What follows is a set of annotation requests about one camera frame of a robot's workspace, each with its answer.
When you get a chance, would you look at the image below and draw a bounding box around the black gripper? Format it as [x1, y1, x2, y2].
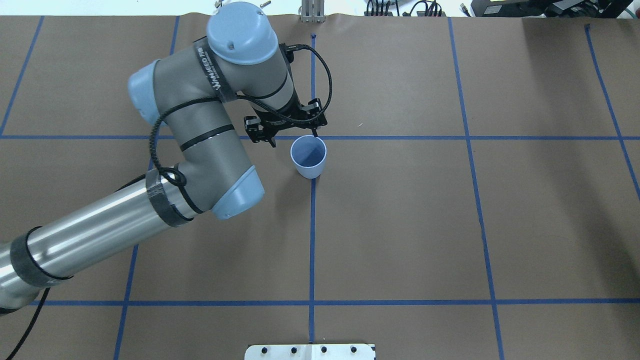
[250, 95, 301, 148]

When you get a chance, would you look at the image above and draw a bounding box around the blue plastic cup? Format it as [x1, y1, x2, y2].
[289, 134, 328, 180]

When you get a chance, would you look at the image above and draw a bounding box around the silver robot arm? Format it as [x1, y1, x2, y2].
[1, 2, 323, 315]

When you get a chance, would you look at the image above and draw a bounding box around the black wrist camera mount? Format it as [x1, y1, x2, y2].
[243, 98, 328, 148]

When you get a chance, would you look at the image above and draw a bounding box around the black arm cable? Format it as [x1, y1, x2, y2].
[148, 44, 333, 187]

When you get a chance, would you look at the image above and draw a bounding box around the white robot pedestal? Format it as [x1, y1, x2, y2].
[244, 343, 377, 360]

